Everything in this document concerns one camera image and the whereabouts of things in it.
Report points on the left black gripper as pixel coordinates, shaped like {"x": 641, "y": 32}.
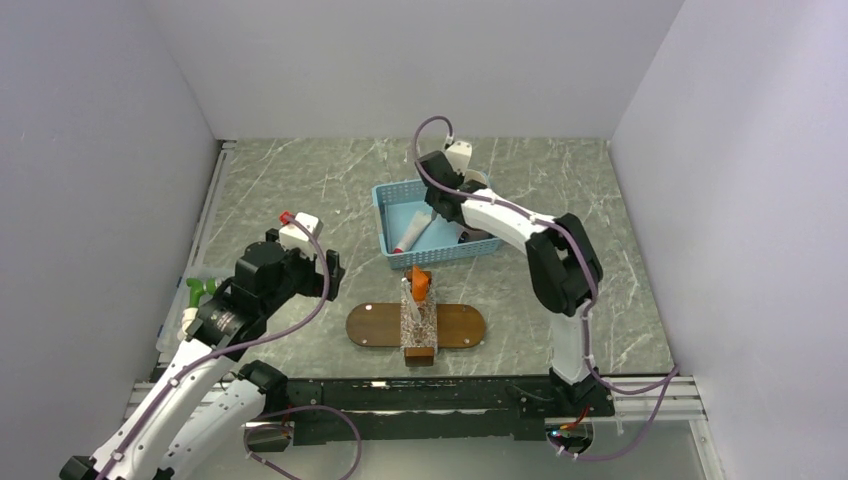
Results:
{"x": 314, "y": 282}

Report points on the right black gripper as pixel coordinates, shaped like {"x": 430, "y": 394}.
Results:
{"x": 429, "y": 197}

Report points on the orange toothpaste tube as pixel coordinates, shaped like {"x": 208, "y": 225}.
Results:
{"x": 419, "y": 281}

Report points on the clear acrylic toothbrush holder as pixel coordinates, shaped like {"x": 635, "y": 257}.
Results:
{"x": 419, "y": 341}

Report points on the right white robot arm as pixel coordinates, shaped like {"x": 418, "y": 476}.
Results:
{"x": 564, "y": 269}

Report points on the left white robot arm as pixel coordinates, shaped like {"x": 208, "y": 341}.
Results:
{"x": 170, "y": 433}

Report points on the white red toothpaste tube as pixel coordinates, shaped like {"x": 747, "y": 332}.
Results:
{"x": 417, "y": 225}

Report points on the brown oval wooden tray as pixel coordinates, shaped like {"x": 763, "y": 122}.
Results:
{"x": 378, "y": 325}

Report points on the purple mug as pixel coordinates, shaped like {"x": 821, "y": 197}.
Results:
{"x": 467, "y": 235}

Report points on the yellow mug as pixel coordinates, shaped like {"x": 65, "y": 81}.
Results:
{"x": 477, "y": 176}

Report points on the blue plastic basket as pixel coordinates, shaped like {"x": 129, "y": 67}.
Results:
{"x": 395, "y": 205}

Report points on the green white object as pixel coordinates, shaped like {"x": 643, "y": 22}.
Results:
{"x": 198, "y": 289}

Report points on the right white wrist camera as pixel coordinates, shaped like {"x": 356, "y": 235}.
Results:
{"x": 459, "y": 155}

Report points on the black base frame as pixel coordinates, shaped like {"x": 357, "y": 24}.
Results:
{"x": 521, "y": 407}

